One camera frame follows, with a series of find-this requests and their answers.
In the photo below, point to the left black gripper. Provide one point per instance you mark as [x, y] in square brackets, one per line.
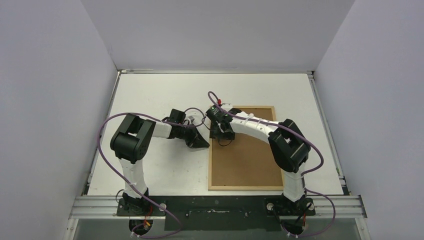
[196, 140]

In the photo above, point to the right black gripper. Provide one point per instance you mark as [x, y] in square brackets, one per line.
[222, 129]

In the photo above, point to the brown cardboard backing board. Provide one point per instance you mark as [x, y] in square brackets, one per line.
[243, 164]

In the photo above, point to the light wooden picture frame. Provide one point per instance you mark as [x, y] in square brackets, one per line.
[240, 157]

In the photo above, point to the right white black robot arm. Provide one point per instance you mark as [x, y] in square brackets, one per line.
[288, 145]

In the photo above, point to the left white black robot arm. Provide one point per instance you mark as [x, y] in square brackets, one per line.
[130, 144]

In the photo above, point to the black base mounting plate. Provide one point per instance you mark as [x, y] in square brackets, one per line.
[221, 213]

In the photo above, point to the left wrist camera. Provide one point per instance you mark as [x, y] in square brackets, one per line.
[191, 119]

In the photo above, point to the aluminium front rail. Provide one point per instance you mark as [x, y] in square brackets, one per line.
[106, 207]

